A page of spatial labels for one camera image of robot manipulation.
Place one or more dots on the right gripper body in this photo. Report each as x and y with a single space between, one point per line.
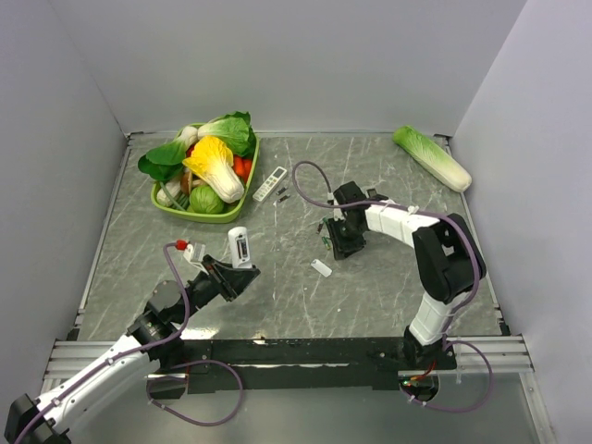
345 237

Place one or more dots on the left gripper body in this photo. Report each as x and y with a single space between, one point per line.
215 277

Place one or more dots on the white remote with coloured buttons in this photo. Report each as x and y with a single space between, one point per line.
239 246

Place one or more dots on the white battery cover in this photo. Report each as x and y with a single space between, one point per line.
321 268

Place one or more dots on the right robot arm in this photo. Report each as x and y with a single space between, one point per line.
448 262

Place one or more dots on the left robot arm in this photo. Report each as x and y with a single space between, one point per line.
150 344

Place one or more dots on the white air conditioner remote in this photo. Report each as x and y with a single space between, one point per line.
270 184

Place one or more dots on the green plastic basket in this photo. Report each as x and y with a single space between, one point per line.
189 181

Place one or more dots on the white mushroom toy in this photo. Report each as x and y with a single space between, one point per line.
169 192

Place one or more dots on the red tomato toys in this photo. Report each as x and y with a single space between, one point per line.
242 167

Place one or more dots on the yellow napa cabbage toy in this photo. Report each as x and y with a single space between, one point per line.
212 161

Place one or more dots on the long napa cabbage toy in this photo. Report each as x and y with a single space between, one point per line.
432 158

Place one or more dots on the bok choy toy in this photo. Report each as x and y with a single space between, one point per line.
164 162

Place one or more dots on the green lettuce toy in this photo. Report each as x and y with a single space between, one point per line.
235 130

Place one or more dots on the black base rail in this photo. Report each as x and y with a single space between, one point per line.
210 365

